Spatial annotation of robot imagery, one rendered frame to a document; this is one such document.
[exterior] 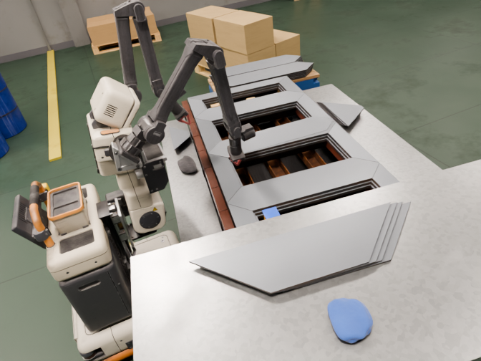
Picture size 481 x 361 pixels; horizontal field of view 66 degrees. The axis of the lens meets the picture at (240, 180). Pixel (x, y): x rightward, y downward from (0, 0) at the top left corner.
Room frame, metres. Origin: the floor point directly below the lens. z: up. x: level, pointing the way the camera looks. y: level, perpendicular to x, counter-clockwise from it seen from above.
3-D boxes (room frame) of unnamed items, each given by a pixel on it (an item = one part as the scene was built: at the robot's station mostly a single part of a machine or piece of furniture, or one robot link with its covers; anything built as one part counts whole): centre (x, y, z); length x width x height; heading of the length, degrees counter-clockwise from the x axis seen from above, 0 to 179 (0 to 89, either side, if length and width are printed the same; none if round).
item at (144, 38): (1.78, 0.33, 1.40); 0.11 x 0.06 x 0.43; 18
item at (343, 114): (2.11, -0.72, 0.77); 0.45 x 0.20 x 0.04; 10
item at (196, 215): (1.88, 0.33, 0.66); 1.30 x 0.20 x 0.03; 10
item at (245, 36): (5.05, -0.32, 0.41); 1.39 x 0.99 x 0.82; 29
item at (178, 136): (2.23, 0.36, 0.70); 0.39 x 0.12 x 0.04; 10
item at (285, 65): (2.82, -0.29, 0.82); 0.80 x 0.40 x 0.06; 100
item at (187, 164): (1.88, 0.30, 0.69); 0.20 x 0.10 x 0.03; 15
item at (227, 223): (1.70, 0.17, 0.80); 1.62 x 0.04 x 0.06; 10
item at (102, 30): (7.56, 1.76, 0.24); 1.33 x 0.96 x 0.47; 108
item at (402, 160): (1.97, -0.75, 0.73); 1.20 x 0.26 x 0.03; 10
